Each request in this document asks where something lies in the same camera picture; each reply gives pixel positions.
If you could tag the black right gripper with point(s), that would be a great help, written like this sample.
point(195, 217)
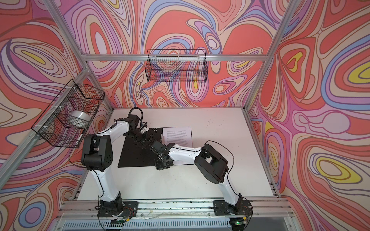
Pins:
point(159, 167)

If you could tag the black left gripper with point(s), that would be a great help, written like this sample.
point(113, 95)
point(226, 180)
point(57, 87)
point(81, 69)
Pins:
point(145, 139)

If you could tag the white and black file folder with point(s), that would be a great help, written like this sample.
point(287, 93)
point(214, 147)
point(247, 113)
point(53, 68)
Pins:
point(134, 156)

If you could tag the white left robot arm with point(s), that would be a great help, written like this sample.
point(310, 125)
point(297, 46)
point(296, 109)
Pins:
point(97, 157)

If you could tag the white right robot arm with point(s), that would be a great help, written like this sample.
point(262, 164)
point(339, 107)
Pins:
point(211, 164)

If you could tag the silver tape roll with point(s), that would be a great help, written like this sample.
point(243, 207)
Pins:
point(81, 115)

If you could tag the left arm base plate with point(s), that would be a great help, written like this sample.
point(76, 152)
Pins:
point(127, 209)

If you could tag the black wire basket left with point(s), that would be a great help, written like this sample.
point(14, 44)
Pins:
point(60, 129)

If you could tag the black wire basket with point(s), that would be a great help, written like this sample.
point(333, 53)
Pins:
point(176, 65)
point(60, 129)

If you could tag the black wire basket rear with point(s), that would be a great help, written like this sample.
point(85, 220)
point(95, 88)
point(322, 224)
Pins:
point(176, 65)

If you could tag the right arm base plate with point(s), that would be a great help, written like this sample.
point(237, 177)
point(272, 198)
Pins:
point(243, 207)

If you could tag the aluminium front rail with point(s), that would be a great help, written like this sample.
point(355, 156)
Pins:
point(257, 214)

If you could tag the aluminium frame post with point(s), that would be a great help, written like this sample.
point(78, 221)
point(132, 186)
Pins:
point(70, 39)

